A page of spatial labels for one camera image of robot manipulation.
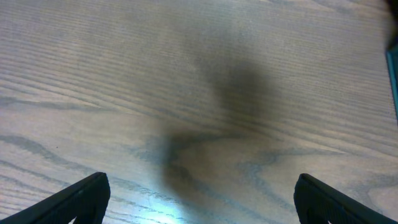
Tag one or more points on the black gift box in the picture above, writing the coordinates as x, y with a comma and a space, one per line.
391, 51

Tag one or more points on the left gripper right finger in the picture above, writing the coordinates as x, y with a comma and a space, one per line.
318, 203

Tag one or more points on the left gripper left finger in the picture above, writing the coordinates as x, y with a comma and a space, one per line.
83, 202

